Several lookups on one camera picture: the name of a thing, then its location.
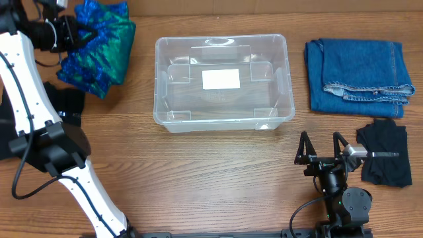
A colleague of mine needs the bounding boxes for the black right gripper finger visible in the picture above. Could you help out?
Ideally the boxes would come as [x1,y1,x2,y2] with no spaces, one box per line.
[294,131,317,165]
[333,132,348,157]

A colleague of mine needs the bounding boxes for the sparkly blue green fabric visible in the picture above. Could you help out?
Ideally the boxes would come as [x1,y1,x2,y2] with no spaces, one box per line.
[56,1,136,99]

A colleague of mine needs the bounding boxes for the black garment with stripe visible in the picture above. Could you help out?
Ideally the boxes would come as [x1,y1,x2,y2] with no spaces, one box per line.
[44,82,85,127]

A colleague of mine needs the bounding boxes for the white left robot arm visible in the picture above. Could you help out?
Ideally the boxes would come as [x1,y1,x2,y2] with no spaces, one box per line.
[1,11,139,237]

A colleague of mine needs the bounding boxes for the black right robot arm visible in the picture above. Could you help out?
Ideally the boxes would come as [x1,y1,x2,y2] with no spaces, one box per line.
[289,132,372,237]

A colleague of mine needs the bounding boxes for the black folded garment right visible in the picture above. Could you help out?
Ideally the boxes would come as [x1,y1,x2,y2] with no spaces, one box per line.
[356,119,412,188]

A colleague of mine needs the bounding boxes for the black folded garment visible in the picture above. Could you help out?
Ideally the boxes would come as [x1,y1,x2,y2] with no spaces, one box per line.
[356,119,412,188]
[1,89,17,160]

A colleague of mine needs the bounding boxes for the folded blue denim jeans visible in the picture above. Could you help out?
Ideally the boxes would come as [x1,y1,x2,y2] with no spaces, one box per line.
[304,38,416,118]

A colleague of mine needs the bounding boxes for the clear plastic storage bin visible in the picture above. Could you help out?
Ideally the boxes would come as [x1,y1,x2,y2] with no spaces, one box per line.
[153,34,295,133]

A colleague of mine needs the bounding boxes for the black folded garment left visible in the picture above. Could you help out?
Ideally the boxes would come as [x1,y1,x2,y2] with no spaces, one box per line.
[1,89,17,160]

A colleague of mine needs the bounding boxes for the white label in bin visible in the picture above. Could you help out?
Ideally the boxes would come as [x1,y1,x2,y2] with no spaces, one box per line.
[202,69,241,90]

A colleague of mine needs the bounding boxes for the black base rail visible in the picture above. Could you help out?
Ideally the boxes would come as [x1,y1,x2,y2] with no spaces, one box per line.
[79,227,373,238]

